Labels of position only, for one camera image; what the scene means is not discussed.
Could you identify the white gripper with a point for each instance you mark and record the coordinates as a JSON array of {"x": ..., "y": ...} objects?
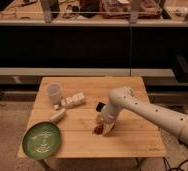
[{"x": 109, "y": 114}]

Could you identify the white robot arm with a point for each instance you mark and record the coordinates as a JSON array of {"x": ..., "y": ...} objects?
[{"x": 123, "y": 98}]

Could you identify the green ceramic bowl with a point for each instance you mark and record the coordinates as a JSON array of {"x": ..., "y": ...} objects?
[{"x": 41, "y": 140}]

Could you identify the black rectangular block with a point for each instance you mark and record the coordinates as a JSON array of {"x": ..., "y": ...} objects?
[{"x": 100, "y": 106}]

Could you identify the wooden table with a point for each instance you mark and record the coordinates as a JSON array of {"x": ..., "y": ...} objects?
[{"x": 132, "y": 136}]

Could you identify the white toy block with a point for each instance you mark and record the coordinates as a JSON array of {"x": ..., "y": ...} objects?
[{"x": 72, "y": 101}]

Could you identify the white cylinder object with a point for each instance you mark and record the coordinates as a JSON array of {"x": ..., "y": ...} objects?
[{"x": 58, "y": 115}]

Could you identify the clear plastic cup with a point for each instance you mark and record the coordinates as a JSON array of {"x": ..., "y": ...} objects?
[{"x": 54, "y": 92}]

